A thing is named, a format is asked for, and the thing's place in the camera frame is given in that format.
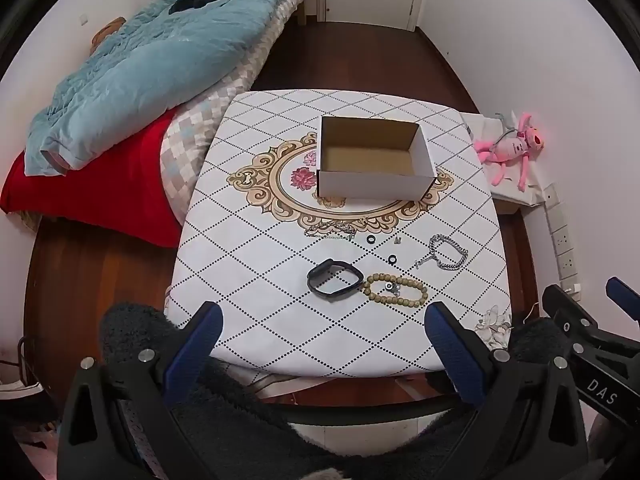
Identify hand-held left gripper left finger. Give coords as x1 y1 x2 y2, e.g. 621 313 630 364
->
57 301 224 480

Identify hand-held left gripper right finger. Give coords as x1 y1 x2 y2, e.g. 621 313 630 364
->
424 301 591 480

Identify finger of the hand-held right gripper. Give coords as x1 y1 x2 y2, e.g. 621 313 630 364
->
605 276 640 318
542 284 603 348

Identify wooden bead bracelet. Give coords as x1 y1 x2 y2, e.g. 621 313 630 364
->
362 273 429 307

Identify silver chain bracelet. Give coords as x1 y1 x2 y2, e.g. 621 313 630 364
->
414 233 468 272

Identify black wrist band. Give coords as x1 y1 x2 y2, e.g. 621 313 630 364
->
306 258 365 300

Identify thin silver necklace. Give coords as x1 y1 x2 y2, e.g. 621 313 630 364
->
305 222 358 241

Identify white cardboard box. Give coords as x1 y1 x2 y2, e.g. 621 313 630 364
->
316 115 437 201

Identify white power strip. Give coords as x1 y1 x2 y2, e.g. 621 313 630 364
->
544 184 581 286

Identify patterned white tablecloth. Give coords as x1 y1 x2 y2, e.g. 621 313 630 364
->
165 90 513 378

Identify dark fuzzy clothing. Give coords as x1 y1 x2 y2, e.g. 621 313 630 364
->
99 301 573 480

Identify pink plush toy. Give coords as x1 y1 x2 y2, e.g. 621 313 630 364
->
474 112 545 192

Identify red blanket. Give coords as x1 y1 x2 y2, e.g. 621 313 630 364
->
0 110 183 248

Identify light blue quilt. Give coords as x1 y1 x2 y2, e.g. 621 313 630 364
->
25 0 321 177

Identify brown wooden object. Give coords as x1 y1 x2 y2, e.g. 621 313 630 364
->
91 16 127 45

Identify black cable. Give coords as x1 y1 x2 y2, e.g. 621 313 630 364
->
0 337 46 386

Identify wooden bed frame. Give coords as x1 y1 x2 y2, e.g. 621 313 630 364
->
297 0 321 26

